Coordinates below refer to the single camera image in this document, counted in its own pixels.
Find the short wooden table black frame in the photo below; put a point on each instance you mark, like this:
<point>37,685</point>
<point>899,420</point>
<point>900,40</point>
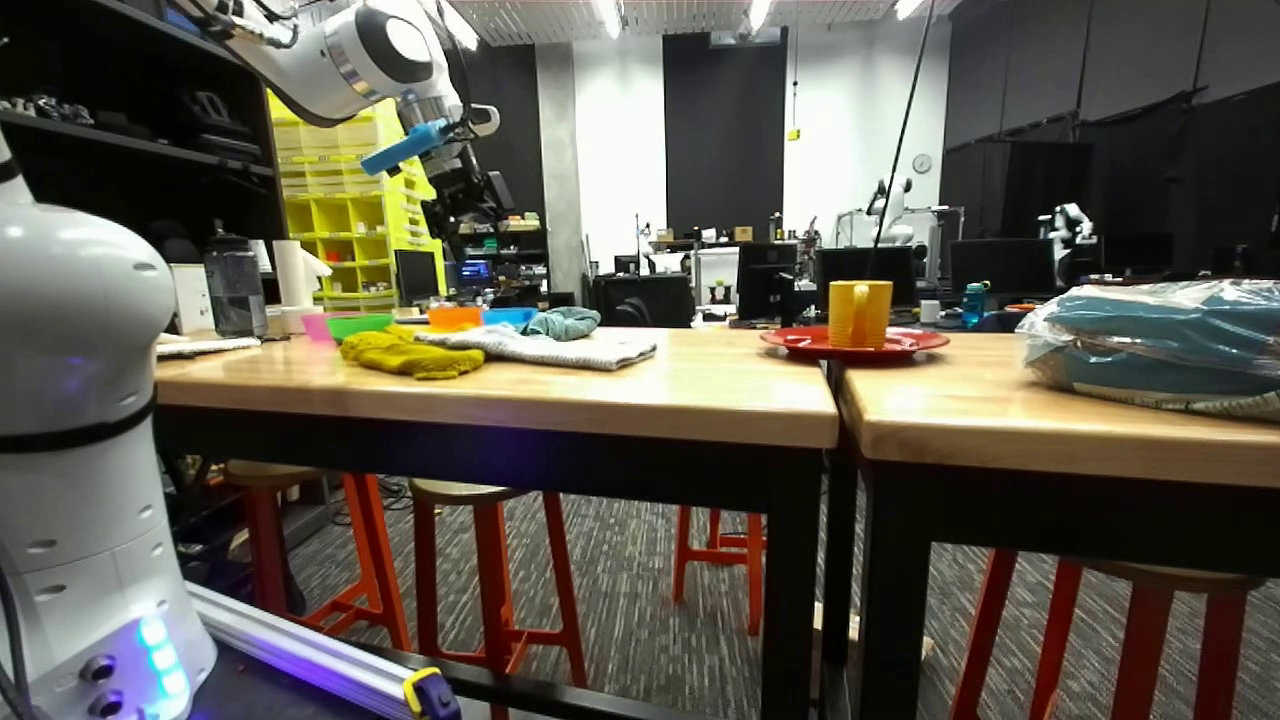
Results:
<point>1066,425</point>

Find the narrow black monitor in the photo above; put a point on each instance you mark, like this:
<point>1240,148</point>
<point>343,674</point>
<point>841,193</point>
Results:
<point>767,278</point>

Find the black shelving unit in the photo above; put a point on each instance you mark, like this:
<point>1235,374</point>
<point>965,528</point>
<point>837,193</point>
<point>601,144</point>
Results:
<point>134,160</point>

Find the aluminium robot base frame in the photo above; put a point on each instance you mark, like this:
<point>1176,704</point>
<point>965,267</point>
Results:
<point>304,660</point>

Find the orange stool wooden seat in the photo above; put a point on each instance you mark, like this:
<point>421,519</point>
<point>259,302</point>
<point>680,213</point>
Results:
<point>498,573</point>
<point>720,546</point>
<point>366,546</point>
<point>1147,643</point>

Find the plastic bag of blue cloths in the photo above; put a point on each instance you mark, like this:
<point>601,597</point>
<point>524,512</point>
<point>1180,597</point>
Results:
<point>1161,347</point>

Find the red plate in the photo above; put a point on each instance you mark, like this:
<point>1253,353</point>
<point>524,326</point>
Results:
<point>920,340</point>

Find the blue wrist camera housing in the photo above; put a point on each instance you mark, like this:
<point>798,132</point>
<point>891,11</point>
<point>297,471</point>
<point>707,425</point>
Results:
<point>400,144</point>

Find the teal knitted cloth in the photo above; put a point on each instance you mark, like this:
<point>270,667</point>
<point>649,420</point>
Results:
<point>567,322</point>

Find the blue plastic bowl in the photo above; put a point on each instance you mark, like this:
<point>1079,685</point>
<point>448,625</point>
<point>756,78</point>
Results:
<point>510,318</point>

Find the green plastic bowl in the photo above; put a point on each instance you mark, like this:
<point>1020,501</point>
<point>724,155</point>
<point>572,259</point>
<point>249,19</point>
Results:
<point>363,326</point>

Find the yellow storage bin rack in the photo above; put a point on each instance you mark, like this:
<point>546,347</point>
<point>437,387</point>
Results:
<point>343,213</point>

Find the grey knitted cloth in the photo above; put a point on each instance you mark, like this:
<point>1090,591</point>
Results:
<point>572,349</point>

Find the yellow-green knitted cloth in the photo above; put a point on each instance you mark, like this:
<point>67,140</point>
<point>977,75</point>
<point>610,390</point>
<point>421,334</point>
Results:
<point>405,353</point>

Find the grey transparent pitcher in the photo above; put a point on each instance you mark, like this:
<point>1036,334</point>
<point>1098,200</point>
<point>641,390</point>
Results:
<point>235,290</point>

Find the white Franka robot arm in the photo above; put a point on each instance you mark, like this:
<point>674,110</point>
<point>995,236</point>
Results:
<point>80,425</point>

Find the orange plastic bowl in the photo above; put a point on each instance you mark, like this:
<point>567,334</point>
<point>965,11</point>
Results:
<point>459,318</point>

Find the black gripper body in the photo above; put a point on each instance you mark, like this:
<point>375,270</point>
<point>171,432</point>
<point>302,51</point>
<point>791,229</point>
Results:
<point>463,148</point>

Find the pink plastic bowl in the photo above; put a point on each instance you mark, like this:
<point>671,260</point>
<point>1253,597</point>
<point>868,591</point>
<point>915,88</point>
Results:
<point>316,331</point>

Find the wide black monitor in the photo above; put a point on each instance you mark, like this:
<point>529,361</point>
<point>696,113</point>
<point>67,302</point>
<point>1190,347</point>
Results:
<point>864,267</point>

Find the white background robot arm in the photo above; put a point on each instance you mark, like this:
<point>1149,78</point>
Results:
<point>1068,234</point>

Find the yellow mug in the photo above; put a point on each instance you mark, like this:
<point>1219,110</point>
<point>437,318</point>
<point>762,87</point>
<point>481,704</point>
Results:
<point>856,312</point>

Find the blue bottle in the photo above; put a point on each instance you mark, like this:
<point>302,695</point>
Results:
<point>977,306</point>

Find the long wooden table black frame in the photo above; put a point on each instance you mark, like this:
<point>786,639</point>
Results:
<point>601,400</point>

